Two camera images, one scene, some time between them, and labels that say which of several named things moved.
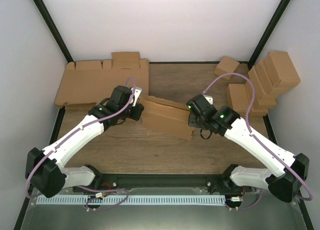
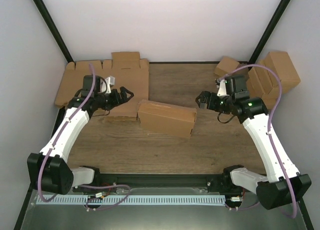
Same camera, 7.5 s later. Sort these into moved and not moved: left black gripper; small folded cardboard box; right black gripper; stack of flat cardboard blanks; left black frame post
Moved: left black gripper; right black gripper
Not moved: stack of flat cardboard blanks; left black frame post; small folded cardboard box
